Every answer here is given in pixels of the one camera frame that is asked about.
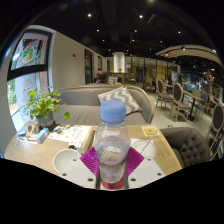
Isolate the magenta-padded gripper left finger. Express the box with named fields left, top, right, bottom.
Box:
left=59, top=146, right=102, bottom=190

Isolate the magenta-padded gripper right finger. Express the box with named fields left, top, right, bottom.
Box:
left=123, top=146, right=167, bottom=190

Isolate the clear blue-capped water bottle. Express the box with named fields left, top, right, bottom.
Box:
left=93, top=99, right=132, bottom=185

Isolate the white mug with black lettering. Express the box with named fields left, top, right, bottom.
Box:
left=52, top=148, right=82, bottom=175

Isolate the printed menu booklet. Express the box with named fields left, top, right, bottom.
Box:
left=47, top=124, right=95, bottom=150

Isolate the yellow square card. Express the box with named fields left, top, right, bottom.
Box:
left=141, top=125, right=161, bottom=137

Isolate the small light blue box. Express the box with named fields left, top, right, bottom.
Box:
left=36, top=127, right=50, bottom=145

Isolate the dark grey tufted armchair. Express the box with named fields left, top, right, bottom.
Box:
left=159, top=126, right=212, bottom=169

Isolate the grey curved sofa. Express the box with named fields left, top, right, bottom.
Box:
left=52, top=83, right=156, bottom=127

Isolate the small wooden stand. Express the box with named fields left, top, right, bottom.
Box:
left=25, top=123, right=41, bottom=136

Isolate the grey white chevron cushion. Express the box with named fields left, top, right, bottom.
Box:
left=97, top=85, right=143, bottom=116

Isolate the green potted plant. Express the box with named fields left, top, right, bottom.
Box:
left=20, top=86, right=72, bottom=130

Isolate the group of dining chairs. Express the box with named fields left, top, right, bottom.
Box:
left=154, top=77, right=224, bottom=158

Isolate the person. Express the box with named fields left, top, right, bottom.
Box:
left=94, top=70, right=108, bottom=85

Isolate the food picture window poster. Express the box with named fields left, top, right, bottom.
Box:
left=9, top=31, right=53, bottom=76

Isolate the group of ceiling spotlights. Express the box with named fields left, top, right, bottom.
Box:
left=84, top=11, right=218, bottom=54

